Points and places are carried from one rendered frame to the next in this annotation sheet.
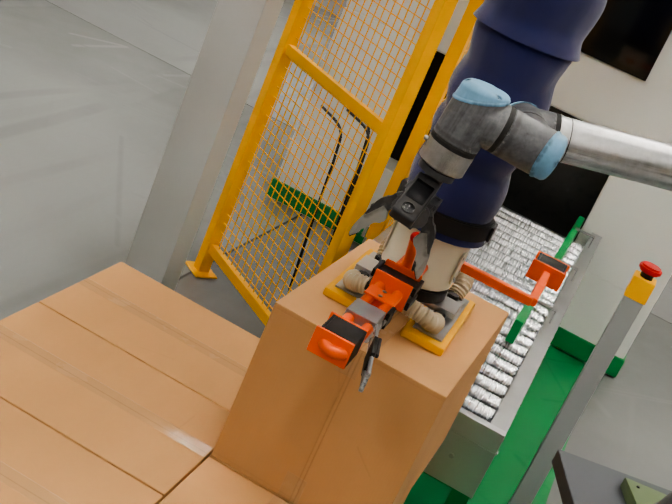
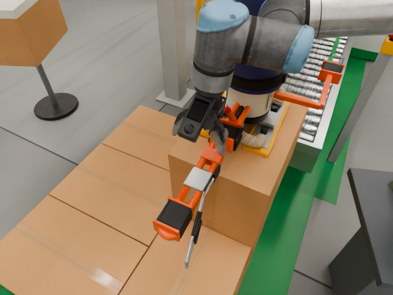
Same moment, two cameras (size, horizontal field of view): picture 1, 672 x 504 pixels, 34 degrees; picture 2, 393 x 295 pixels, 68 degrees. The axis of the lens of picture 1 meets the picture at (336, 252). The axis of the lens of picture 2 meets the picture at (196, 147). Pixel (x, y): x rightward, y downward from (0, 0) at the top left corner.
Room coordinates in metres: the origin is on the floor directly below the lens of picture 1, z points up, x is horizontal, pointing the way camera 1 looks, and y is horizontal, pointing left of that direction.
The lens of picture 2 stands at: (1.37, -0.22, 1.76)
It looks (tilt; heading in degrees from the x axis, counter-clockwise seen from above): 47 degrees down; 15
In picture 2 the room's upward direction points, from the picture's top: straight up
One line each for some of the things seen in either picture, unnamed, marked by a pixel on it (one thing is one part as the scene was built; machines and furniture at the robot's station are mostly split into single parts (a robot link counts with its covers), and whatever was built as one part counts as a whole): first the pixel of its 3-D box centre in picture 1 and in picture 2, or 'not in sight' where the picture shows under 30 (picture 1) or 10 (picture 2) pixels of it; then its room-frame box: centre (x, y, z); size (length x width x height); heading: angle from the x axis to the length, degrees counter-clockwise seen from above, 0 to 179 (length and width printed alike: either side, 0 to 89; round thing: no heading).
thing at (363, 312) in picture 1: (362, 320); (197, 182); (1.86, -0.09, 1.07); 0.07 x 0.07 x 0.04; 79
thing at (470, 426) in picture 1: (384, 379); (259, 131); (2.67, -0.26, 0.58); 0.70 x 0.03 x 0.06; 78
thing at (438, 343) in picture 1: (442, 312); (268, 122); (2.30, -0.28, 0.97); 0.34 x 0.10 x 0.05; 169
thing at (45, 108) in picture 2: not in sight; (44, 79); (3.14, 1.63, 0.31); 0.40 x 0.40 x 0.62
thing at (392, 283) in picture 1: (394, 284); (225, 134); (2.07, -0.14, 1.07); 0.10 x 0.08 x 0.06; 79
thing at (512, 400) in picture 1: (549, 329); (342, 63); (3.74, -0.82, 0.50); 2.31 x 0.05 x 0.19; 168
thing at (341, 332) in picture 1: (337, 339); (173, 218); (1.73, -0.06, 1.07); 0.08 x 0.07 x 0.05; 169
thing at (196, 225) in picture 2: (379, 345); (204, 210); (1.78, -0.14, 1.07); 0.31 x 0.03 x 0.05; 2
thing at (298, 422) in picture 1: (369, 379); (241, 155); (2.30, -0.19, 0.74); 0.60 x 0.40 x 0.40; 167
